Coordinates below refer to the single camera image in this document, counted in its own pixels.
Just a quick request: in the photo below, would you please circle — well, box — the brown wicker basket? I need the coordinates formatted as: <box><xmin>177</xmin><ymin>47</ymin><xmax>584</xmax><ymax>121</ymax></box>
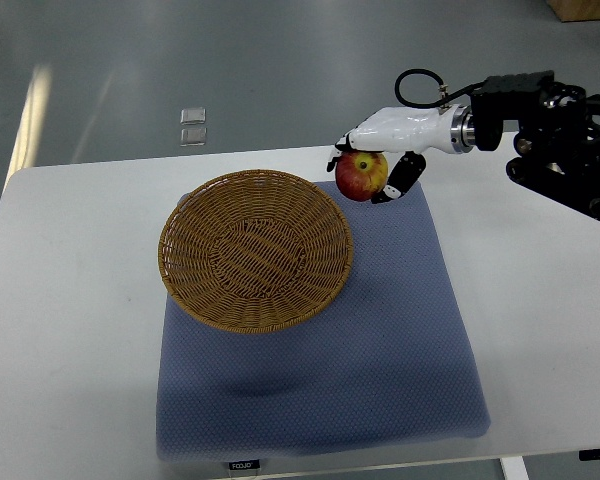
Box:
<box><xmin>157</xmin><ymin>170</ymin><xmax>354</xmax><ymax>334</ymax></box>

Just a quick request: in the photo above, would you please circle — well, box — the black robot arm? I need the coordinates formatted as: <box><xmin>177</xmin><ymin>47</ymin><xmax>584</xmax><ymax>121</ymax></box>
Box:
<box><xmin>469</xmin><ymin>71</ymin><xmax>600</xmax><ymax>221</ymax></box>

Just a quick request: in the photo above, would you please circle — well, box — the wooden furniture corner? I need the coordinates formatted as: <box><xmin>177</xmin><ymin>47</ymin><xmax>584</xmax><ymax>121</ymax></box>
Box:
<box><xmin>547</xmin><ymin>0</ymin><xmax>600</xmax><ymax>22</ymax></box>

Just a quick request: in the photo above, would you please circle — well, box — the black table label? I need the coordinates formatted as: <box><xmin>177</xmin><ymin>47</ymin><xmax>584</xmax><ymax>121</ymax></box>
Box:
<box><xmin>228</xmin><ymin>459</ymin><xmax>261</xmax><ymax>471</ymax></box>

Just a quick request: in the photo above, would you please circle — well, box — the black table edge bracket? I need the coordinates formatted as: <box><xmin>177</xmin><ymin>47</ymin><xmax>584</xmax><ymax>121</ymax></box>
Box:
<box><xmin>578</xmin><ymin>449</ymin><xmax>600</xmax><ymax>462</ymax></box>

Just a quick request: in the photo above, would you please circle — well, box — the lower floor socket plate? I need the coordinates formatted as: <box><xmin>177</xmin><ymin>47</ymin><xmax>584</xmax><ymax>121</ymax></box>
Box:
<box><xmin>180</xmin><ymin>127</ymin><xmax>207</xmax><ymax>146</ymax></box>

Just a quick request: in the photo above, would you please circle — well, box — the red yellow apple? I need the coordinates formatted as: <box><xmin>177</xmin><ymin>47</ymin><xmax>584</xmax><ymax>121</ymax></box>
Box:
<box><xmin>335</xmin><ymin>152</ymin><xmax>388</xmax><ymax>202</ymax></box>

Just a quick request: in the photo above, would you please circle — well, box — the floor socket plate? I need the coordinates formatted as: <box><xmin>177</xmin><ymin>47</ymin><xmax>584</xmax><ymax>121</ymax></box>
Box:
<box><xmin>180</xmin><ymin>127</ymin><xmax>207</xmax><ymax>146</ymax></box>
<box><xmin>180</xmin><ymin>107</ymin><xmax>206</xmax><ymax>125</ymax></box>

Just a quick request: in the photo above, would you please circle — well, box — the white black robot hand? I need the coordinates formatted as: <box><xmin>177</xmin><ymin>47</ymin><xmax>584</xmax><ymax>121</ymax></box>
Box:
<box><xmin>327</xmin><ymin>105</ymin><xmax>475</xmax><ymax>204</ymax></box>

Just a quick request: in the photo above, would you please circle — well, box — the blue-grey quilted mat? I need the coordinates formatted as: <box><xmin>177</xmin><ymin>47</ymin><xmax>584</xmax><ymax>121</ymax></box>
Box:
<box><xmin>156</xmin><ymin>182</ymin><xmax>490</xmax><ymax>462</ymax></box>

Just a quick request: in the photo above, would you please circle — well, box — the white table leg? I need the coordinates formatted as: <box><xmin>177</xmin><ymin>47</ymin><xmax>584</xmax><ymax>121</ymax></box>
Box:
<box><xmin>500</xmin><ymin>456</ymin><xmax>530</xmax><ymax>480</ymax></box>

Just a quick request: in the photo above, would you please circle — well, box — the upper floor socket plate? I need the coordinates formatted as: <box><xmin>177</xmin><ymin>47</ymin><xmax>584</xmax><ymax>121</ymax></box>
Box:
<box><xmin>180</xmin><ymin>107</ymin><xmax>206</xmax><ymax>125</ymax></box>

